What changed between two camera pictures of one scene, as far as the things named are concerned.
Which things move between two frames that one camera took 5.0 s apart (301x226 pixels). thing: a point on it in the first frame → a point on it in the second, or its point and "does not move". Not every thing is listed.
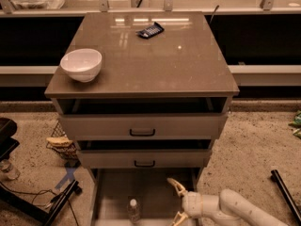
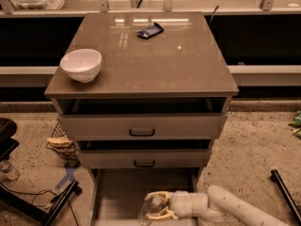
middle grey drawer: x=144 y=158 does not move
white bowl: x=81 y=65 does not move
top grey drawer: x=143 y=126 does not move
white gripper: x=192 y=203 → x=179 y=203
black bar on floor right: x=287 y=195 does not move
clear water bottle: x=134 y=210 → x=152 y=205
